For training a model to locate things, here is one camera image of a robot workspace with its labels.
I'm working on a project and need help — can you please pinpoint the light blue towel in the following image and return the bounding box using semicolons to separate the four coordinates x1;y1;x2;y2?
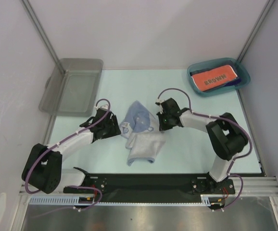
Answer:
119;101;166;166

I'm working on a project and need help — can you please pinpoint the orange towel with teal trim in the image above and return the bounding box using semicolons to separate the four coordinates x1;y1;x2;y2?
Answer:
190;64;238;91

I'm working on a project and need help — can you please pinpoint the purple microfiber towel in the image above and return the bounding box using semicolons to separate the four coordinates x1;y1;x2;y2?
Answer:
224;77;242;87

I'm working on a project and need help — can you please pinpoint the dark blue-grey towel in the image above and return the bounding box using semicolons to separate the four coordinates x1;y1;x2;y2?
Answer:
191;69;227;91

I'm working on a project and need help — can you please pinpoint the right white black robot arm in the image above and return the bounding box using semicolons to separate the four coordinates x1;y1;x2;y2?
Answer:
155;98;253;193

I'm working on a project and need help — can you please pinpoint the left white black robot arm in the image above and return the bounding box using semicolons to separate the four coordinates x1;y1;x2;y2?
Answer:
22;108;121;194

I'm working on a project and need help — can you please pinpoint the grey plastic bin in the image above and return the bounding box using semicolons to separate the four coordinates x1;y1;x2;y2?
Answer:
38;58;103;117

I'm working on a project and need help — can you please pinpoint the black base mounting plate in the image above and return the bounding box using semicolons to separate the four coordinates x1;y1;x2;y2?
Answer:
81;173;235;195

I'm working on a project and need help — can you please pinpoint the teal transparent plastic tray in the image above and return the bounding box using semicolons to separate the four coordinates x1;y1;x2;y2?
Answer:
187;58;251;97

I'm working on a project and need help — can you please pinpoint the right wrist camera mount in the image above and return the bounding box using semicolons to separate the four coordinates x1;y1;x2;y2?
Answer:
155;98;164;114

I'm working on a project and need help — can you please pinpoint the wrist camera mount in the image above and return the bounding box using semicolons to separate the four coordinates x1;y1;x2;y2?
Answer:
155;98;164;114
95;103;108;111

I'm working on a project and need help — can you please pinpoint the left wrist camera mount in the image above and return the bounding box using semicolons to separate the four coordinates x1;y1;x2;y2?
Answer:
95;103;108;111

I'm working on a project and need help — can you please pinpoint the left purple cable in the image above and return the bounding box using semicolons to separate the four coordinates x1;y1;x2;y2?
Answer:
25;98;111;215

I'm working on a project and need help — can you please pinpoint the purple cable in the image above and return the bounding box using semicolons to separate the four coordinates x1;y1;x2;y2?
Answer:
157;88;253;212
25;98;111;215

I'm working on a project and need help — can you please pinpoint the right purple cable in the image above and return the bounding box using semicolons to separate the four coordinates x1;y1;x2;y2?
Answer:
157;88;253;212

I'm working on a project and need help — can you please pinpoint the left aluminium corner post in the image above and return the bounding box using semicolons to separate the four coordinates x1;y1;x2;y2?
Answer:
20;0;62;69

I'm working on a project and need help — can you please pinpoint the aluminium corner post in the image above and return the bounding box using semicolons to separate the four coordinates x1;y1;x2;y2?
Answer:
20;0;62;69
237;0;276;62

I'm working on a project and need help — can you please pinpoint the right aluminium corner post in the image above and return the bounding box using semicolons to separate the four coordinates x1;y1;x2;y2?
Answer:
237;0;276;62

